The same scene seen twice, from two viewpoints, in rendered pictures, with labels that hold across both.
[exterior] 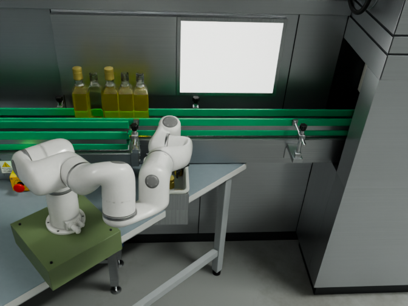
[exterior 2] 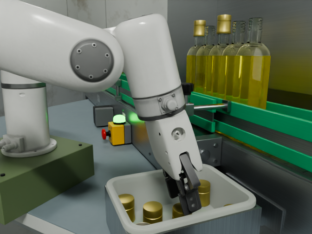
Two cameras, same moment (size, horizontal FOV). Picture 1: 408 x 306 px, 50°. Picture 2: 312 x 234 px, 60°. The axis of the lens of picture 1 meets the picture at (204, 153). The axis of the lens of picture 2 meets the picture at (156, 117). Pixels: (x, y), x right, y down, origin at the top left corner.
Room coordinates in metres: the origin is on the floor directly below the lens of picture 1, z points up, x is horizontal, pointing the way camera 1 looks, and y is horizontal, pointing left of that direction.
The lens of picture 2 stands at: (1.15, -0.26, 1.07)
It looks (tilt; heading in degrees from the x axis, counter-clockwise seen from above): 13 degrees down; 74
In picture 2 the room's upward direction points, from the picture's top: straight up
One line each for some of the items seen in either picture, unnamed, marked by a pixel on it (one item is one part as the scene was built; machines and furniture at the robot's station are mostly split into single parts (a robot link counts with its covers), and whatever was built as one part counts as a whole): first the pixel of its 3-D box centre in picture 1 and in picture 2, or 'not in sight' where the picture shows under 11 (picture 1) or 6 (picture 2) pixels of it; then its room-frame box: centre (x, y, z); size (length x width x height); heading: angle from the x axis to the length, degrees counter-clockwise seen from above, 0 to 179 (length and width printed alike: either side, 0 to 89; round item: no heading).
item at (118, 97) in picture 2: not in sight; (112, 85); (1.28, 0.86, 0.94); 0.07 x 0.04 x 0.13; 6
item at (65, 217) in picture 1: (65, 206); (22, 119); (1.01, 0.43, 0.92); 0.16 x 0.13 x 0.15; 51
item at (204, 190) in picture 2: not in sight; (201, 192); (1.38, 0.20, 0.79); 0.04 x 0.04 x 0.04
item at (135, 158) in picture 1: (136, 152); (200, 152); (1.40, 0.27, 0.85); 0.09 x 0.04 x 0.07; 6
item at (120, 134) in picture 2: (22, 179); (119, 133); (1.28, 0.69, 0.79); 0.07 x 0.07 x 0.07; 6
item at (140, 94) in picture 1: (141, 108); (250, 91); (1.51, 0.26, 0.99); 0.06 x 0.06 x 0.21; 6
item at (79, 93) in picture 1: (82, 108); (198, 81); (1.49, 0.49, 0.99); 0.06 x 0.06 x 0.21; 7
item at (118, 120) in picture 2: not in sight; (119, 119); (1.28, 0.69, 0.84); 0.04 x 0.04 x 0.03
